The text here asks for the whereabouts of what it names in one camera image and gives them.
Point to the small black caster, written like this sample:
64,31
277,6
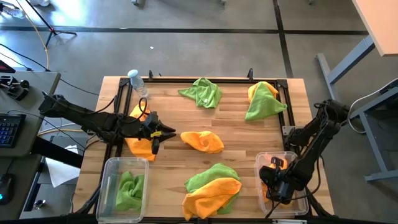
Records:
39,204

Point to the grey metal desk frame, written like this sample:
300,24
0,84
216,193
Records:
375,146

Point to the black computer mouse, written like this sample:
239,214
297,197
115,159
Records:
5,186

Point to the black metal table frame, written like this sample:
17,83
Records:
168,80

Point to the clear plastic basket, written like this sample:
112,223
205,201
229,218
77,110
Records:
107,186
298,206

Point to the black desk gadget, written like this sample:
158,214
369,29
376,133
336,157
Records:
17,90

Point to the clear water bottle blue cap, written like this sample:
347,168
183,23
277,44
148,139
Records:
136,82

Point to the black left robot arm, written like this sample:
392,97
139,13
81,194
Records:
102,121

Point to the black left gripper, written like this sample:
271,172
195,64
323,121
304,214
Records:
150,127

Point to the beige desk grey legs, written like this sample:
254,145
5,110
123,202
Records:
382,25

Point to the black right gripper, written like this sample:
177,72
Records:
273,177

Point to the white paper sheet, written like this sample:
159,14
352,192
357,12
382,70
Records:
60,174

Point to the black desk beam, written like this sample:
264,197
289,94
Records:
56,152

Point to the black tripod stand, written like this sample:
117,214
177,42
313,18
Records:
52,31

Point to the green microfiber towel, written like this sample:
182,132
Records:
264,104
208,174
130,193
202,93

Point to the clear plastic bottle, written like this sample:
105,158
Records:
14,11

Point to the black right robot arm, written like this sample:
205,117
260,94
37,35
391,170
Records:
314,140

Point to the black clamp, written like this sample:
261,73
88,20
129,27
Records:
150,75
250,74

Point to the white label strip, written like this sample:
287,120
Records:
289,221

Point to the black backlit keyboard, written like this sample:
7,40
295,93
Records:
11,130

